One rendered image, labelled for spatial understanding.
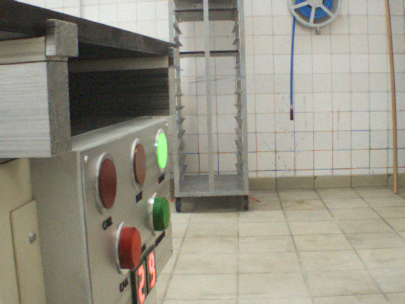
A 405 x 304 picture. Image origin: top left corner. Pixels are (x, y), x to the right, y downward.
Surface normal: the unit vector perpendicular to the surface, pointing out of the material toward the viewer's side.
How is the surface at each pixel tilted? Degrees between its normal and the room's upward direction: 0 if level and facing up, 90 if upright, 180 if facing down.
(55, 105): 90
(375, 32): 90
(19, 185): 90
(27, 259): 90
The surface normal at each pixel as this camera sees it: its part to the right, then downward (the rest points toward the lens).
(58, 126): 0.99, -0.01
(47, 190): -0.15, 0.14
